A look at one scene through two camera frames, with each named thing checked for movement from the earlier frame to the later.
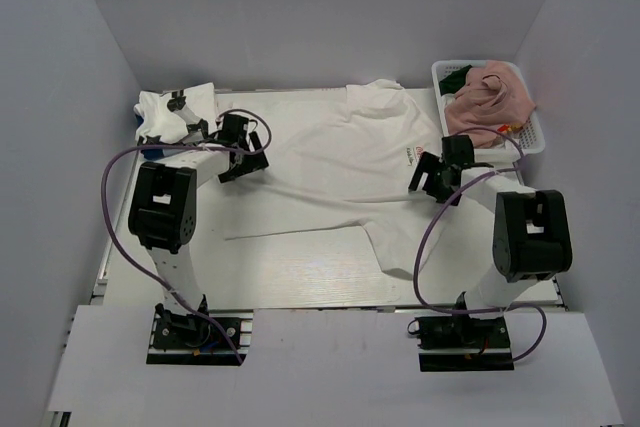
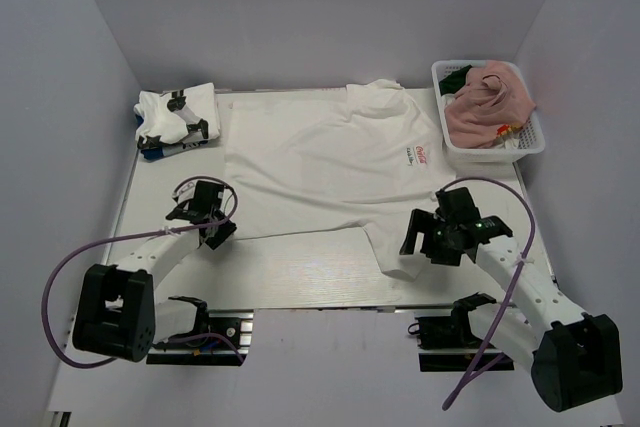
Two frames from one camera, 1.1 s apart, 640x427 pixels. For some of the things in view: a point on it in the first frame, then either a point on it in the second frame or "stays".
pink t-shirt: [491, 96] stays
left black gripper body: [251, 161] -> [223, 230]
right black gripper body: [435, 183] -> [438, 242]
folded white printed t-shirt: [157, 120] stays
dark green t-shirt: [454, 81] stays
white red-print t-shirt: [338, 156] stays
